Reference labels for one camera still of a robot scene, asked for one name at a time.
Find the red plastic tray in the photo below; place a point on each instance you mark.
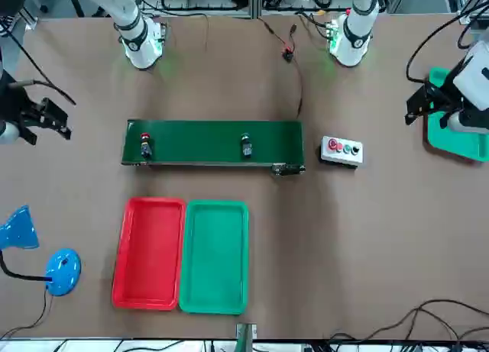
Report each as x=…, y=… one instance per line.
x=149, y=252

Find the green plastic tray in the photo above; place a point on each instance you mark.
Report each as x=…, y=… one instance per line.
x=458, y=142
x=214, y=256

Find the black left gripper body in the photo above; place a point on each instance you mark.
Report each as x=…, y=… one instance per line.
x=447, y=100

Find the grey push-button control box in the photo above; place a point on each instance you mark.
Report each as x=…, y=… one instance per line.
x=342, y=153

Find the small black connector module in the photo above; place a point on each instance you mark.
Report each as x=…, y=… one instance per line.
x=287, y=55

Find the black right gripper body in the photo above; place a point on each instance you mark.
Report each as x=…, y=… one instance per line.
x=11, y=104

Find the aluminium frame post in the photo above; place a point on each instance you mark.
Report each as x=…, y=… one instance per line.
x=254, y=0

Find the red-capped push-button part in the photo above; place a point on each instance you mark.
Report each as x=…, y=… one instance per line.
x=146, y=147

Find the black-capped push-button part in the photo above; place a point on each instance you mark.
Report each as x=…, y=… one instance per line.
x=247, y=147

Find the metal camera bracket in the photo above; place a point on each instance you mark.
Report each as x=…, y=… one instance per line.
x=246, y=336

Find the black white shoe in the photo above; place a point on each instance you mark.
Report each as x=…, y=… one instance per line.
x=7, y=25

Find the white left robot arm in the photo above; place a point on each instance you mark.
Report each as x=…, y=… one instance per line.
x=357, y=35

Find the blue desk lamp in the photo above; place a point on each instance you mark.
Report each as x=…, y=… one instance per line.
x=63, y=272

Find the green conveyor belt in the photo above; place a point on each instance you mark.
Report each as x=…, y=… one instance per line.
x=214, y=142

